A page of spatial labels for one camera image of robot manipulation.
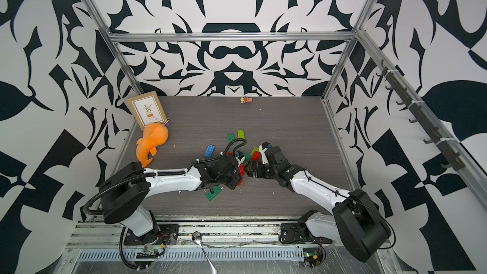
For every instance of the orange whale plush toy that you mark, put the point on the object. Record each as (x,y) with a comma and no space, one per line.
(154,135)

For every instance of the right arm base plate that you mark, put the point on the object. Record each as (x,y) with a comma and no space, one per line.
(295,233)

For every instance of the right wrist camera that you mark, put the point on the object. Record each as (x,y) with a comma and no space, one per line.
(262,149)

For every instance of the red lego brick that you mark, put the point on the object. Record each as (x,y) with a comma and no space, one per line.
(256,156)
(242,169)

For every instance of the dark green lego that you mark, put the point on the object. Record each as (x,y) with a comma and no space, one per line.
(213,192)
(247,156)
(231,137)

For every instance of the lime lego brick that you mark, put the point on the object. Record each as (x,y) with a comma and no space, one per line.
(254,150)
(241,134)

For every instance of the metal spoon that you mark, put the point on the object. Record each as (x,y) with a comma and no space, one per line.
(197,240)

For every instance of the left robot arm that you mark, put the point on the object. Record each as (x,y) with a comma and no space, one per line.
(119,199)

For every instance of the blue lego brick upper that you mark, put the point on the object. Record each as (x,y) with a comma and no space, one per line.
(209,151)

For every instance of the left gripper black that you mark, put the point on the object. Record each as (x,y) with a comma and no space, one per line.
(237,177)

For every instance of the wall hook rack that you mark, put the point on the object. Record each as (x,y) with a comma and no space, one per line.
(423,115)

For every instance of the framed plant picture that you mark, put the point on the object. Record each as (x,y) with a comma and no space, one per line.
(147,109)

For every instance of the small toy figure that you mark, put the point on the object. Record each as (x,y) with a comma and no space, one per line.
(245,100)

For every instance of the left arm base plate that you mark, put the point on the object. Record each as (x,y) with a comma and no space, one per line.
(167,234)

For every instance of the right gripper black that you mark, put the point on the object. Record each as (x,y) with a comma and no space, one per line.
(257,165)

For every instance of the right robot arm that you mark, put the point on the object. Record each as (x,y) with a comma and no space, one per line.
(354,219)

